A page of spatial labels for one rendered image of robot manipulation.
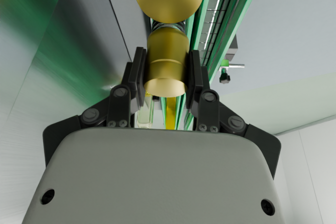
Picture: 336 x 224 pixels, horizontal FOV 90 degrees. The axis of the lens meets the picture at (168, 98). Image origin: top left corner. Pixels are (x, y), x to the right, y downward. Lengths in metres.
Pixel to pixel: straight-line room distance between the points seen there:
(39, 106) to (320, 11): 0.78
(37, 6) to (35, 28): 0.02
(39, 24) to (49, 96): 0.09
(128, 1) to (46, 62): 0.27
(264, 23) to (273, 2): 0.08
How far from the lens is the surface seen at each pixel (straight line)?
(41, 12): 0.21
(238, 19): 0.39
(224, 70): 0.50
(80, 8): 0.34
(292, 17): 0.76
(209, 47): 0.57
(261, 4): 0.67
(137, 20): 0.50
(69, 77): 0.29
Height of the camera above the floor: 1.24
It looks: 23 degrees down
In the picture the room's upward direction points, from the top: 177 degrees counter-clockwise
